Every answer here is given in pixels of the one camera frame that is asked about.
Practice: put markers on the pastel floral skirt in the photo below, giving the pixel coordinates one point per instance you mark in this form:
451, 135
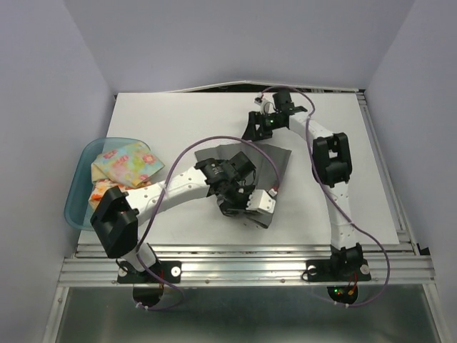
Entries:
130, 165

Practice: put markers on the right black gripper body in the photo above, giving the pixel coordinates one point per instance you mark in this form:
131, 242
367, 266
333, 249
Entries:
265, 119

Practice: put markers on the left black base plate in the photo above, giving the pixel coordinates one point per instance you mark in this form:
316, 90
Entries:
170, 271

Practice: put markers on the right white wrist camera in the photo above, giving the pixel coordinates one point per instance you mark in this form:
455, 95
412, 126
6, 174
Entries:
266, 106

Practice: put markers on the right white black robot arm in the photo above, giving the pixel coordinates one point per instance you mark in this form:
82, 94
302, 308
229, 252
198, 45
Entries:
331, 167

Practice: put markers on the blue plastic basin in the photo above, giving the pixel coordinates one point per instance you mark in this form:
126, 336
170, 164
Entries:
77, 211

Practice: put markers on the aluminium frame rail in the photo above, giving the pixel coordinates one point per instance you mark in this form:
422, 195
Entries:
244, 266

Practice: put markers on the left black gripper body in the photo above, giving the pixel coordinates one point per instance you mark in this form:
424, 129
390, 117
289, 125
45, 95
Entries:
238, 192

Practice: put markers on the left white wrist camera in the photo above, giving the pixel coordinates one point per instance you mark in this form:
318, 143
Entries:
261, 201

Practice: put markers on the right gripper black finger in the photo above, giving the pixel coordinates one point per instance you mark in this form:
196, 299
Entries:
251, 132
265, 131

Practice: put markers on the grey pleated skirt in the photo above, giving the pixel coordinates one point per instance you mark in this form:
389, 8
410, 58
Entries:
262, 165

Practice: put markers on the orange floral skirt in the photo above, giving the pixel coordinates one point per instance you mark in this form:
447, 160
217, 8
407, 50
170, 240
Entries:
100, 188

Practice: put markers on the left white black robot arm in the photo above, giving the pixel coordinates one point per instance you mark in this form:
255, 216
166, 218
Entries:
119, 214

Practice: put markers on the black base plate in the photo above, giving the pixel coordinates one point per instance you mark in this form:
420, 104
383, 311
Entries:
170, 271
323, 270

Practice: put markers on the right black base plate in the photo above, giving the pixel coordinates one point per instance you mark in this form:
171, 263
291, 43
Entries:
323, 270

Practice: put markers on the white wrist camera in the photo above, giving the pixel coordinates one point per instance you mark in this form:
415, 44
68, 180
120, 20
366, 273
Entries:
261, 201
266, 106

